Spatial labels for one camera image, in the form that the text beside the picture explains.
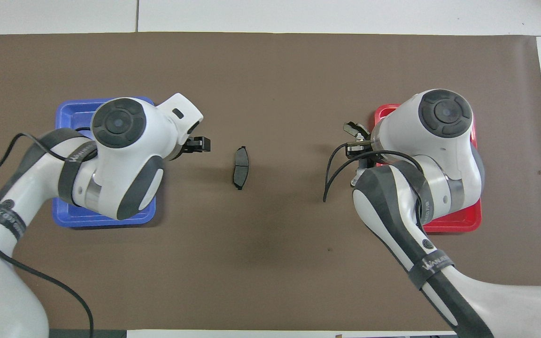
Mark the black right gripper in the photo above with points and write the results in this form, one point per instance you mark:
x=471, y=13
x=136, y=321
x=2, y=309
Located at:
x=359, y=150

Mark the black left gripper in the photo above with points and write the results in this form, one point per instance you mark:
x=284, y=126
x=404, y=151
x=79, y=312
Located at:
x=188, y=146

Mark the small dark brake pad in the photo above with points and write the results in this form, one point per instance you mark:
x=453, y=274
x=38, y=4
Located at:
x=241, y=166

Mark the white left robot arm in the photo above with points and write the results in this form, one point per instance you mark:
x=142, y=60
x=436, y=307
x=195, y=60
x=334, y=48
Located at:
x=120, y=155

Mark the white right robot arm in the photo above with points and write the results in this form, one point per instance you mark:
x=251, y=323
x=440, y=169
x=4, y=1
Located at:
x=439, y=155

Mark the brown table mat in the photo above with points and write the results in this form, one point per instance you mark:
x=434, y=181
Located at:
x=275, y=84

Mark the blue plastic tray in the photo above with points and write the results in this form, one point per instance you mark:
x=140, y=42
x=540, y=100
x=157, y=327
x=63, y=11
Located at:
x=68, y=117

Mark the red plastic tray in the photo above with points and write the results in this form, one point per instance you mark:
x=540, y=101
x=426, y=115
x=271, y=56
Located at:
x=467, y=220

